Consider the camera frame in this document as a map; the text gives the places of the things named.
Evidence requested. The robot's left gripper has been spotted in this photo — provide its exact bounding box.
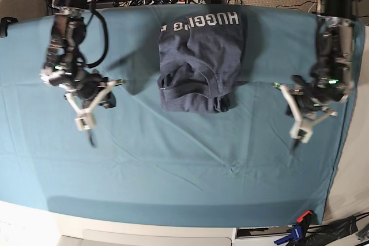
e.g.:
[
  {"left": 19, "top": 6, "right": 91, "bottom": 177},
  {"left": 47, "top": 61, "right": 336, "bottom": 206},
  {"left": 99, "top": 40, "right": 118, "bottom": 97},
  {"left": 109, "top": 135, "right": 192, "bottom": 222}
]
[{"left": 273, "top": 82, "right": 329, "bottom": 127}]

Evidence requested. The robot's right gripper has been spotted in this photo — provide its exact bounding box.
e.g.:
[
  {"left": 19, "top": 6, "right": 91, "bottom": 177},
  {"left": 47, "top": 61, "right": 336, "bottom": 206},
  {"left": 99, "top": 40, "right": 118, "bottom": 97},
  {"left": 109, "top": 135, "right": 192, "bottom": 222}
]
[{"left": 65, "top": 73, "right": 126, "bottom": 114}]

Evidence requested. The blue-grey T-shirt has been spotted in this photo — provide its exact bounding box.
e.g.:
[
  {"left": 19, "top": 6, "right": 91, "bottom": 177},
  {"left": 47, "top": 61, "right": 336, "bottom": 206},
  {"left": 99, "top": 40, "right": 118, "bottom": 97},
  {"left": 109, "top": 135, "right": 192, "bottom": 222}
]
[{"left": 157, "top": 12, "right": 244, "bottom": 113}]

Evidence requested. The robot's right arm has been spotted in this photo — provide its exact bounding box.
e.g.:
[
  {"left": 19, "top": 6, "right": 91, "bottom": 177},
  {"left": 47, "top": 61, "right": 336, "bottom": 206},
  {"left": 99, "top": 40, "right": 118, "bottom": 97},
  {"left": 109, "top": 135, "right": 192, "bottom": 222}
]
[{"left": 40, "top": 0, "right": 123, "bottom": 109}]

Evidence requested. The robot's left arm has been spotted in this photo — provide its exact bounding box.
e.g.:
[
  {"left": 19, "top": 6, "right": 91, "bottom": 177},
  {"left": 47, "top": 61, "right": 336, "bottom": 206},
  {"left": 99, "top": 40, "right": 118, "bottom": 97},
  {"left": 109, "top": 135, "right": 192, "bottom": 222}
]
[{"left": 273, "top": 0, "right": 357, "bottom": 142}]

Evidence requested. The teal table cloth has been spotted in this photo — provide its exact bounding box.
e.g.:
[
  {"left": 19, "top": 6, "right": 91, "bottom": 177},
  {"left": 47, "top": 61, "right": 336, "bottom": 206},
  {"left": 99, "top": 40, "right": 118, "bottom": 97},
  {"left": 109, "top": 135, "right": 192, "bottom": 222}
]
[{"left": 1, "top": 5, "right": 355, "bottom": 228}]

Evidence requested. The blue orange clamp, bottom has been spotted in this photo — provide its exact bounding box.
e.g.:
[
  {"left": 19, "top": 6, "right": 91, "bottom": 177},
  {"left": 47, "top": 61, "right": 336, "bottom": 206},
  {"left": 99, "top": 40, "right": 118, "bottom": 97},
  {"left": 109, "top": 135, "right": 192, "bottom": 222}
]
[{"left": 274, "top": 210, "right": 314, "bottom": 245}]

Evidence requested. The black bag, bottom right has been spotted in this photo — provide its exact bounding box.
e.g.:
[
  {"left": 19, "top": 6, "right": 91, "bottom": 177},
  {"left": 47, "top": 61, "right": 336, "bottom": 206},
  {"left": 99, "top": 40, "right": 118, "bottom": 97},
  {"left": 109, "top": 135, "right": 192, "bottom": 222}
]
[{"left": 299, "top": 215, "right": 358, "bottom": 246}]

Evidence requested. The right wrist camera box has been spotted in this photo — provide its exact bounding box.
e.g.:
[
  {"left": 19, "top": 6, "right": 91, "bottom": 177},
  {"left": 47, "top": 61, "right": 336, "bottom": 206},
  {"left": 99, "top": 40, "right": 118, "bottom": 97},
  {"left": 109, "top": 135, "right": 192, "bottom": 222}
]
[{"left": 75, "top": 113, "right": 96, "bottom": 131}]

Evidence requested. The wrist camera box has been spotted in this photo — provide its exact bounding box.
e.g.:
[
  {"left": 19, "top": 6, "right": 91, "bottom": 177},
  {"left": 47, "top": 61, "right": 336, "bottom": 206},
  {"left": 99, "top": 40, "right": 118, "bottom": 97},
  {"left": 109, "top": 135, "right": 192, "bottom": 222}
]
[
  {"left": 289, "top": 122, "right": 313, "bottom": 144},
  {"left": 75, "top": 113, "right": 96, "bottom": 131}
]

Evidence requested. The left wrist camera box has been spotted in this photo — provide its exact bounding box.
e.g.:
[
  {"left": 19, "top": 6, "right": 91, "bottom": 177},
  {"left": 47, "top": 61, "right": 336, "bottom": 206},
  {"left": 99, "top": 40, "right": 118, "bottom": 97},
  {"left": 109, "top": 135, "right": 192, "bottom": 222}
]
[{"left": 289, "top": 122, "right": 313, "bottom": 144}]

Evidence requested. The left camera black cable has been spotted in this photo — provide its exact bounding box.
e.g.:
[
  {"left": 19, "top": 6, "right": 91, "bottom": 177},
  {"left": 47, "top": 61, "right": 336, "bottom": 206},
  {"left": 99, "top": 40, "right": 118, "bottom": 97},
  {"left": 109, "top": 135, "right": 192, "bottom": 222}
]
[{"left": 289, "top": 139, "right": 300, "bottom": 156}]

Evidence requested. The camera black cable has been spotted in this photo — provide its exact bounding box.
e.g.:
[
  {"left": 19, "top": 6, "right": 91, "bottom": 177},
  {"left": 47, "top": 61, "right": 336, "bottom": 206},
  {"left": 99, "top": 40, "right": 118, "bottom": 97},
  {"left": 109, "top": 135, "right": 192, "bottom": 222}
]
[
  {"left": 289, "top": 139, "right": 300, "bottom": 156},
  {"left": 71, "top": 0, "right": 109, "bottom": 149}
]

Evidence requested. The right camera black cable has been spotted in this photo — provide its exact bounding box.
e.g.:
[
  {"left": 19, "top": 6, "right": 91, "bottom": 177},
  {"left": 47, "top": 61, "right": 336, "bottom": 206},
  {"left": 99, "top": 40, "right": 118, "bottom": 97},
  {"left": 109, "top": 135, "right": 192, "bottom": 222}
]
[{"left": 71, "top": 0, "right": 109, "bottom": 149}]

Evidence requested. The black bracket, left edge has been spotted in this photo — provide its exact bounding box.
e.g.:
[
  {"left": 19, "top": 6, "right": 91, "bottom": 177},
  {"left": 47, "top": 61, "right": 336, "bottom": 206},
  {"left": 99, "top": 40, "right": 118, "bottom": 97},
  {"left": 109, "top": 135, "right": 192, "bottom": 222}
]
[{"left": 0, "top": 17, "right": 18, "bottom": 38}]

